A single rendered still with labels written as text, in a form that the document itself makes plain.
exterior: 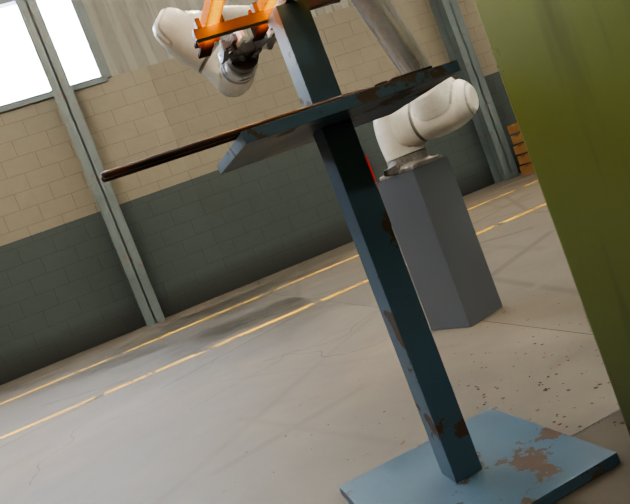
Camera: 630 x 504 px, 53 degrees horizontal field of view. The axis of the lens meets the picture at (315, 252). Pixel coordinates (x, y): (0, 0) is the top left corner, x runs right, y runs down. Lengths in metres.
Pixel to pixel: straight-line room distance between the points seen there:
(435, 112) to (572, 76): 1.39
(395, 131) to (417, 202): 0.27
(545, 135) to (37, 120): 7.71
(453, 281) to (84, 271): 6.27
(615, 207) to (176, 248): 7.41
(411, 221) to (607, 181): 1.51
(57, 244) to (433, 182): 6.31
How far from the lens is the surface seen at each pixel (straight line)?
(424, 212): 2.28
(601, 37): 0.84
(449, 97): 2.22
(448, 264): 2.29
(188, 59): 1.74
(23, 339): 8.20
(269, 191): 8.31
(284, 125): 1.02
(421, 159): 2.34
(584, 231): 0.93
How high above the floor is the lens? 0.59
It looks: 4 degrees down
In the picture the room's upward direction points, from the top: 21 degrees counter-clockwise
